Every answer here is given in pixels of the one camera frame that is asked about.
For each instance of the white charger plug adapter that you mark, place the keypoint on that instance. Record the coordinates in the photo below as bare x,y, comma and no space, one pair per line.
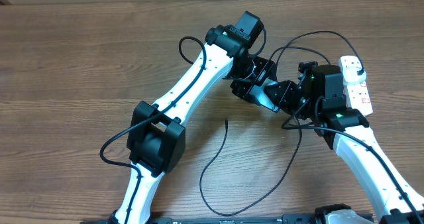
350,76

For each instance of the blue Galaxy smartphone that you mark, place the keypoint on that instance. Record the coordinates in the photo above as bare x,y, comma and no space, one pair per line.
261,99

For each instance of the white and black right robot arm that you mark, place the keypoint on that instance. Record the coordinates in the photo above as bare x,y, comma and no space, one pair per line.
336,100

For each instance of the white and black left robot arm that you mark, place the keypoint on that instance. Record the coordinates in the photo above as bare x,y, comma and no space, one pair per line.
156,136

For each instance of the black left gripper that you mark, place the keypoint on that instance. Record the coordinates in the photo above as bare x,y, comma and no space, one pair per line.
265,66

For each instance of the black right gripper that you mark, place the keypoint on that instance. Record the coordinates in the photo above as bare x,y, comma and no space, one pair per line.
281,98

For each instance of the white power strip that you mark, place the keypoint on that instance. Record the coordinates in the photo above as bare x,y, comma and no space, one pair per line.
357,95

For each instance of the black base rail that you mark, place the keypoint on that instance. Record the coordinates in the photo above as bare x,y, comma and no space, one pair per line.
297,218

